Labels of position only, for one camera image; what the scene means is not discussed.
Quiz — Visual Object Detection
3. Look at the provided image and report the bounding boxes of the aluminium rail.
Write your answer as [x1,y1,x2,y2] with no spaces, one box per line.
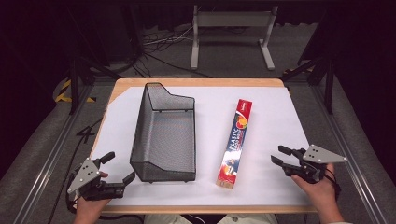
[311,85,390,224]
[12,83,96,224]

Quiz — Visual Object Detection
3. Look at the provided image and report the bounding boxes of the person's right hand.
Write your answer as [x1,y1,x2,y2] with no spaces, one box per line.
[290,163,339,217]

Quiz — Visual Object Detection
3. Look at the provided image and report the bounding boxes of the black wrist strap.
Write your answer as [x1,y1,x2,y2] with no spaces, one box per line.
[322,168,342,202]

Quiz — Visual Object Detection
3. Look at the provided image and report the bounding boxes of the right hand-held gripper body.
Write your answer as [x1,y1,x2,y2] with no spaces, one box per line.
[284,144,348,185]

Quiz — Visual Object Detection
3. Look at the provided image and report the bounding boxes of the black metal stand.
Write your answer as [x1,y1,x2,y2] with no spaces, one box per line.
[66,6,123,116]
[279,12,339,116]

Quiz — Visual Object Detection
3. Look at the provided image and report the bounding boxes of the red plastic wrap box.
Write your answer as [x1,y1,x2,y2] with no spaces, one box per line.
[215,98,254,190]

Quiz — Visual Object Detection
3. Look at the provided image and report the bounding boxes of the white metal stand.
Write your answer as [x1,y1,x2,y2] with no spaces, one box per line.
[190,4,279,71]

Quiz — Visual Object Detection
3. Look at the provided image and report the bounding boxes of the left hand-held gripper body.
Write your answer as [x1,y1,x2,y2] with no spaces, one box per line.
[66,157,126,202]

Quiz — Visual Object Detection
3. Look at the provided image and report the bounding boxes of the yellow black striped tape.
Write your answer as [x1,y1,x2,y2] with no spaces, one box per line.
[54,78,97,104]

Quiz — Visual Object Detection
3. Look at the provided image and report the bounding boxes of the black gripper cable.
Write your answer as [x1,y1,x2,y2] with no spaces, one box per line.
[46,118,104,224]

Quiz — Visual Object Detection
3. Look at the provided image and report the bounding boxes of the bundle of floor cables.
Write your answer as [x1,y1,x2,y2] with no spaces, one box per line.
[122,24,216,79]

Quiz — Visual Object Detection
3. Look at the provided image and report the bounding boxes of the black wire mesh basket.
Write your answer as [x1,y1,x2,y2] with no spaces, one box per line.
[129,81,197,184]

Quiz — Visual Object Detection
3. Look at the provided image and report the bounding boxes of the white paper sheet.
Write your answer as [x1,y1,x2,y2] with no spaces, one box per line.
[90,86,313,207]

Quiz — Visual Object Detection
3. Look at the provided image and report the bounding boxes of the person's left hand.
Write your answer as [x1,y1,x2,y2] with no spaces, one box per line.
[72,172,110,224]

